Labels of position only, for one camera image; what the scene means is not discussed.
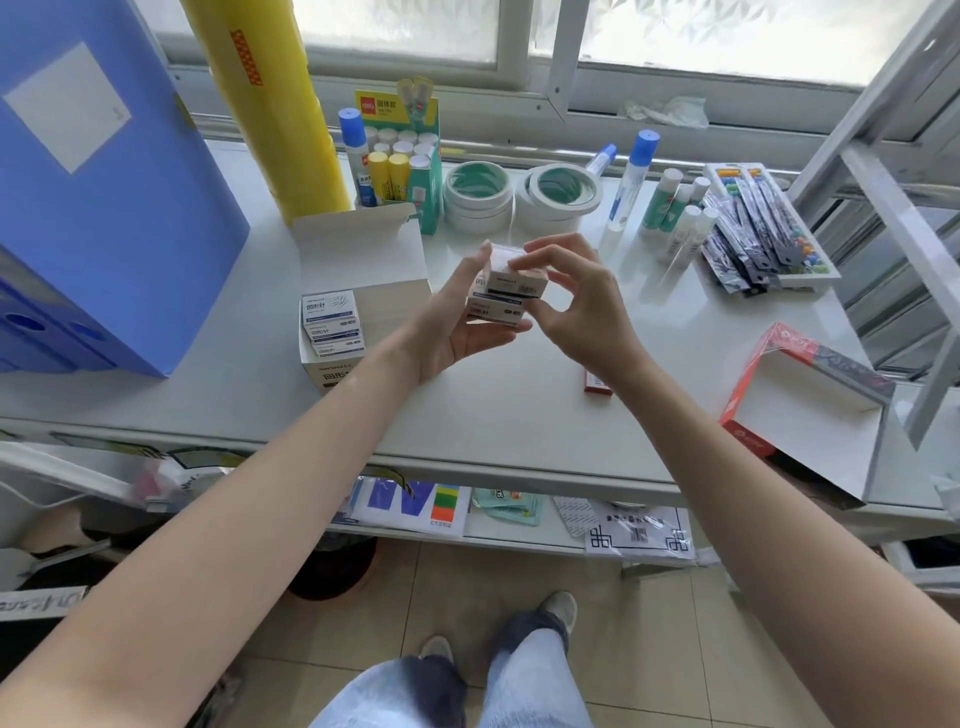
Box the person's left hand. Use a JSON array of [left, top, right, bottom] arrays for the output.
[[397, 240, 534, 388]]

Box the person's right hand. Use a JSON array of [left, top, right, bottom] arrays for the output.
[[508, 232, 648, 393]]

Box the small white paper clip box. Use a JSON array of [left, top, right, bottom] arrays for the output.
[[309, 337, 367, 362], [480, 246, 549, 301], [465, 296, 526, 329], [300, 290, 360, 327], [305, 319, 365, 347]]

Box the person's left forearm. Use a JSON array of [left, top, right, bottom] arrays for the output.
[[0, 337, 423, 728]]

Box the person's right forearm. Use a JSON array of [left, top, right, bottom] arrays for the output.
[[609, 358, 960, 728]]

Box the stack of white tape rolls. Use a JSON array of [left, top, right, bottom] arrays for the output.
[[514, 161, 604, 236], [442, 161, 516, 236]]

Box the green glue stick display box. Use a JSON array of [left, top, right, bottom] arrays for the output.
[[354, 75, 445, 236]]

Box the white open carton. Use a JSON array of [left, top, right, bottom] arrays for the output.
[[291, 202, 435, 393]]

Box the group of white-capped glue sticks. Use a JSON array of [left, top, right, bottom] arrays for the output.
[[364, 126, 441, 162]]

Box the green and white glue stick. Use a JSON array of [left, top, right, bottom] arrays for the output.
[[669, 176, 711, 226], [660, 204, 703, 261], [677, 207, 722, 265], [641, 168, 685, 235]]

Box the green packet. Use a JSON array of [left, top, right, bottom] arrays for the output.
[[472, 487, 543, 528]]

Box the white dotted packet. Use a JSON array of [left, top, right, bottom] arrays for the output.
[[553, 495, 603, 539]]

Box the white lower shelf board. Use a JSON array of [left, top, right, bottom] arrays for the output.
[[322, 480, 702, 564]]

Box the crumpled white plastic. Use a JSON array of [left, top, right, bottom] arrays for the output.
[[618, 95, 711, 130]]

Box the blue and white striped packet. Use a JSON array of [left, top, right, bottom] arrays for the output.
[[333, 475, 474, 538]]

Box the white packet with black pattern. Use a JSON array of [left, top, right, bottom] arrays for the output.
[[585, 501, 696, 561]]

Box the yellow film roll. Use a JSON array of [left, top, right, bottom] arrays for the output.
[[180, 0, 353, 228]]

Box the white display tray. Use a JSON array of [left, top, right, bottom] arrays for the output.
[[701, 161, 843, 291]]

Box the red and white open box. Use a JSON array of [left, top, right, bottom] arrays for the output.
[[718, 322, 898, 505]]

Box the person's right shoe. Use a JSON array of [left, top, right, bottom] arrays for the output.
[[539, 590, 579, 636]]

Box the black bin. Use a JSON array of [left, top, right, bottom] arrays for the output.
[[288, 531, 379, 603]]

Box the large blue file box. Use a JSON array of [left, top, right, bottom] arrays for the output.
[[0, 0, 252, 379]]

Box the person's right leg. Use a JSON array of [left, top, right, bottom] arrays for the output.
[[480, 609, 595, 728]]

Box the person's leg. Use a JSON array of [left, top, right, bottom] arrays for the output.
[[309, 654, 468, 728], [480, 609, 595, 728]]

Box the blue file box with hole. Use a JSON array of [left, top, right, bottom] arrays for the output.
[[45, 300, 163, 378], [0, 251, 70, 375]]

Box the person's left leg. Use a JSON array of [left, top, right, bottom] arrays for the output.
[[309, 654, 468, 728]]

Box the clear plastic bag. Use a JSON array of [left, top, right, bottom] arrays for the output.
[[0, 441, 252, 515]]

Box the white storage box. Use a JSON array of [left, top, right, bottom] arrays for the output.
[[879, 538, 960, 603]]

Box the white window frame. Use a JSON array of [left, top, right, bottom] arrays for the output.
[[131, 0, 942, 175]]

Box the white metal shelf frame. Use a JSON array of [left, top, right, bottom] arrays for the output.
[[786, 0, 960, 451]]

